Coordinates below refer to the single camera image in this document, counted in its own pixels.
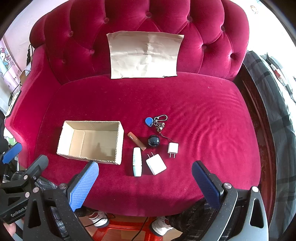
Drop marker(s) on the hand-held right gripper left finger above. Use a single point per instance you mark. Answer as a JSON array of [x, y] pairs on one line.
[[83, 185]]

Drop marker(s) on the glossy black ball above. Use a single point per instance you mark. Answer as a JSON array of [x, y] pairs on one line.
[[152, 140]]

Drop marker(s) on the brown lipstick tube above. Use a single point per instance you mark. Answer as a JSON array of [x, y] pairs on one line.
[[136, 141]]

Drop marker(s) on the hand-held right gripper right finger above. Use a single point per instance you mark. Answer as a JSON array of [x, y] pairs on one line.
[[205, 185]]

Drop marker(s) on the grey plaid blanket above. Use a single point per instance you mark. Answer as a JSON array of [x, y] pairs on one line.
[[272, 92]]

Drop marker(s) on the red velvet tufted sofa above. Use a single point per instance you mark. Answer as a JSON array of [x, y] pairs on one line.
[[185, 104]]

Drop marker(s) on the creased brown paper sheet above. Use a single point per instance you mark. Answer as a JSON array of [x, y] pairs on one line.
[[143, 55]]

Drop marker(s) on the red plastic stool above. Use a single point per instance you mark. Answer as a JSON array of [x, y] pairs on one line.
[[120, 231]]

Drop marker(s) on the small brown cardboard carton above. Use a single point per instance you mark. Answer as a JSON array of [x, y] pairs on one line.
[[24, 75]]

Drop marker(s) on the cartoon cat wall poster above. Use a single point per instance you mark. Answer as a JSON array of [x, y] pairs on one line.
[[5, 60]]

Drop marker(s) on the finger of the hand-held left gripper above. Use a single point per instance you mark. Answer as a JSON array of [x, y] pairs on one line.
[[11, 153], [38, 165]]

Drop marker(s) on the cardboard box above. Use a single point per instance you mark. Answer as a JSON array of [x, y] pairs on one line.
[[92, 143]]

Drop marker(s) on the white sneaker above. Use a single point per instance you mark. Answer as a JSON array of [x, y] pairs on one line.
[[99, 219], [160, 227]]

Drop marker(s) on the white cosmetic bottle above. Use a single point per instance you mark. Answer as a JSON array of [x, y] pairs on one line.
[[137, 162]]

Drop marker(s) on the large white charger plug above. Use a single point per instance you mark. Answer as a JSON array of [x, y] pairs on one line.
[[156, 165]]

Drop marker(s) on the small white charger plug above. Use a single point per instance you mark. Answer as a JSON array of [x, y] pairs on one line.
[[173, 148]]

